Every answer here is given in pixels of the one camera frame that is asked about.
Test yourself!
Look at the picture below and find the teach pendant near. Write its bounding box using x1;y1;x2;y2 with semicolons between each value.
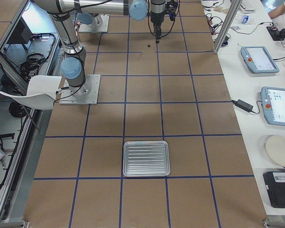
260;86;285;126

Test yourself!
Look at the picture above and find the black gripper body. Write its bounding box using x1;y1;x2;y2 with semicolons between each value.
151;12;165;36

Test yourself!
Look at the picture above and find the black flat box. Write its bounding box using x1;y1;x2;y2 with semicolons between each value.
263;171;285;209

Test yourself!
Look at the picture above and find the white round plate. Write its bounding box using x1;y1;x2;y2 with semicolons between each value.
265;135;285;167

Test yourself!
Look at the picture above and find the aluminium frame post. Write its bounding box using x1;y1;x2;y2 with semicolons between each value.
213;0;242;54

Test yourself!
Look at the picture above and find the white plastic chair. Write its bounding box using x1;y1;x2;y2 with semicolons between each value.
0;75;62;110

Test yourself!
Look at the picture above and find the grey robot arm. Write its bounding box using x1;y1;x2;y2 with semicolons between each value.
35;0;168;57

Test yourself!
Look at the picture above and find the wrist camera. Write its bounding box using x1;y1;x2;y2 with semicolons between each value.
165;0;179;21

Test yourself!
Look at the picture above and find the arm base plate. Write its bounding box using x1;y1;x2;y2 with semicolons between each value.
77;14;110;33
59;75;101;105

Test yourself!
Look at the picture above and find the black power adapter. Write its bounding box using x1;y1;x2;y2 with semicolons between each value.
232;99;253;113

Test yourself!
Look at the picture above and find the ribbed metal tray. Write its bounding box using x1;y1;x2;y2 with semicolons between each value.
123;141;171;177

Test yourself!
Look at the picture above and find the teach pendant far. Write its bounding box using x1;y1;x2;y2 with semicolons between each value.
240;46;279;74

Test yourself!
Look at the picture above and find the teach pendant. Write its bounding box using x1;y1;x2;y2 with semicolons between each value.
240;46;279;74
260;86;285;126

